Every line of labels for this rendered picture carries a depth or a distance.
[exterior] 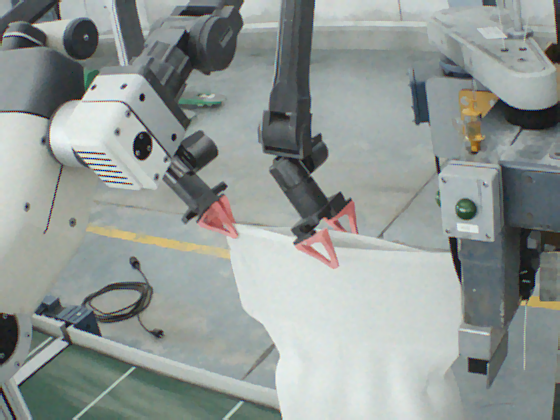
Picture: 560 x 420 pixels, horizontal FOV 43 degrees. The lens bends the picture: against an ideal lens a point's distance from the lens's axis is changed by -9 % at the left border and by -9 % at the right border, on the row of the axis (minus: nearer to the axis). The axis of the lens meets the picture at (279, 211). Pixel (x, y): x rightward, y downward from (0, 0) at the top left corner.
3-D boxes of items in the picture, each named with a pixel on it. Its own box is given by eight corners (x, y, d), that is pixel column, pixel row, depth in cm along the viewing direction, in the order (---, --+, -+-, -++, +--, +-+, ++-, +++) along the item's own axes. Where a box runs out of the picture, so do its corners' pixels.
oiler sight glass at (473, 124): (463, 139, 100) (461, 114, 98) (469, 132, 102) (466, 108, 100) (480, 140, 98) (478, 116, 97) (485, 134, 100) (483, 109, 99)
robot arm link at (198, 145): (134, 146, 156) (149, 134, 149) (174, 117, 162) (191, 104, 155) (168, 193, 158) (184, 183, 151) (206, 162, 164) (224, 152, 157)
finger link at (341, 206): (375, 232, 140) (347, 189, 139) (359, 251, 135) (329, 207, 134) (349, 245, 145) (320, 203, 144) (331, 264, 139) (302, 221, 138)
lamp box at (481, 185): (442, 236, 100) (437, 173, 96) (454, 220, 103) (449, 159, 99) (494, 242, 96) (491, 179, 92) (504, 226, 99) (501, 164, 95)
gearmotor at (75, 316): (29, 338, 277) (16, 306, 271) (54, 318, 288) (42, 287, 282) (78, 357, 261) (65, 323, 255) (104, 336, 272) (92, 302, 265)
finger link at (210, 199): (252, 220, 152) (218, 186, 153) (230, 237, 147) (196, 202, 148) (237, 239, 157) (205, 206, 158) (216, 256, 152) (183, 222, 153)
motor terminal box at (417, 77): (414, 138, 146) (406, 81, 141) (412, 120, 155) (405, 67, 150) (456, 134, 144) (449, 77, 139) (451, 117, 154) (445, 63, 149)
